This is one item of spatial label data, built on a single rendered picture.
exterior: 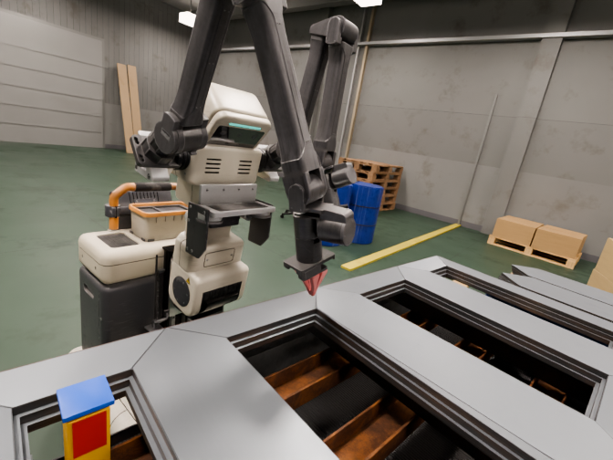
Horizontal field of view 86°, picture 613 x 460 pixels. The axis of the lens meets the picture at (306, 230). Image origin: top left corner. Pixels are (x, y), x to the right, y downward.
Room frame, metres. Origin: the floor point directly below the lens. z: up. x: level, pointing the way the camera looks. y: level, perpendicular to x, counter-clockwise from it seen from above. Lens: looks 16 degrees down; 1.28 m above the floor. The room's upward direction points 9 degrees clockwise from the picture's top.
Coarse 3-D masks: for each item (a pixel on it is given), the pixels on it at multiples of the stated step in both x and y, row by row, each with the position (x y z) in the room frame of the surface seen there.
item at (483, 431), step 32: (384, 288) 1.00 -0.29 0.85; (416, 288) 1.06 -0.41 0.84; (480, 288) 1.21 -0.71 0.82; (288, 320) 0.71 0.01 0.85; (320, 320) 0.75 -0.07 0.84; (480, 320) 0.90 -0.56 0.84; (576, 320) 1.01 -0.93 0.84; (352, 352) 0.66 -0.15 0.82; (384, 352) 0.63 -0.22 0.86; (544, 352) 0.78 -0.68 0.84; (128, 384) 0.46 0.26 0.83; (416, 384) 0.56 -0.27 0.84; (32, 416) 0.37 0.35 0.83; (448, 416) 0.51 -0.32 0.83; (480, 416) 0.49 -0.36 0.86; (160, 448) 0.35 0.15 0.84; (480, 448) 0.46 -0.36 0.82; (512, 448) 0.44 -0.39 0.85
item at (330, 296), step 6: (318, 294) 0.86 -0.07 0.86; (324, 294) 0.87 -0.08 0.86; (330, 294) 0.87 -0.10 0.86; (336, 294) 0.88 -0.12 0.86; (342, 294) 0.89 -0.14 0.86; (348, 294) 0.89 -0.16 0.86; (354, 294) 0.90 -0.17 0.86; (318, 300) 0.82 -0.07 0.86; (324, 300) 0.83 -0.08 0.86; (330, 300) 0.83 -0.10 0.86; (336, 300) 0.84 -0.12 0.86; (318, 306) 0.79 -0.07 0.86
